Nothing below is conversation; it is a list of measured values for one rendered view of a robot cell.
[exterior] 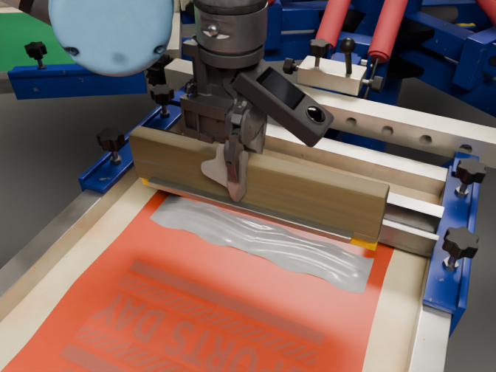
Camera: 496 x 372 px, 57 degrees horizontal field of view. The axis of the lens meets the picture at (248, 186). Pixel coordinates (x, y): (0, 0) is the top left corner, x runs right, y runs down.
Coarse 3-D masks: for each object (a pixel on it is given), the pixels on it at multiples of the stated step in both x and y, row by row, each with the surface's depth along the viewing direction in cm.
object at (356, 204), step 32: (160, 160) 64; (192, 160) 61; (256, 160) 58; (224, 192) 62; (256, 192) 60; (288, 192) 57; (320, 192) 55; (352, 192) 53; (384, 192) 53; (352, 224) 56
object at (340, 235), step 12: (156, 180) 66; (180, 192) 64; (192, 192) 64; (204, 192) 64; (216, 204) 62; (228, 204) 62; (240, 204) 61; (252, 204) 61; (264, 216) 60; (276, 216) 59; (288, 216) 59; (300, 228) 58; (312, 228) 58; (324, 228) 57; (336, 228) 57; (336, 240) 57; (348, 240) 56
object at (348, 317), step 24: (264, 264) 69; (384, 264) 69; (240, 288) 66; (264, 288) 66; (288, 288) 66; (312, 288) 66; (336, 288) 66; (288, 312) 63; (312, 312) 63; (336, 312) 63; (360, 312) 63; (336, 336) 60; (360, 336) 60; (336, 360) 58; (360, 360) 58
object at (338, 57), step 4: (336, 52) 103; (336, 56) 101; (340, 56) 101; (344, 56) 101; (352, 56) 101; (356, 56) 101; (332, 60) 100; (336, 60) 100; (340, 60) 100; (344, 60) 100; (352, 60) 100; (356, 60) 100; (360, 60) 100; (356, 64) 98; (360, 64) 102; (312, 88) 91; (316, 88) 91; (320, 88) 91; (336, 92) 90; (340, 92) 90
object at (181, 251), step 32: (160, 192) 81; (128, 224) 75; (128, 256) 70; (160, 256) 70; (192, 256) 70; (224, 256) 70; (96, 288) 66; (224, 288) 66; (64, 320) 62; (32, 352) 58
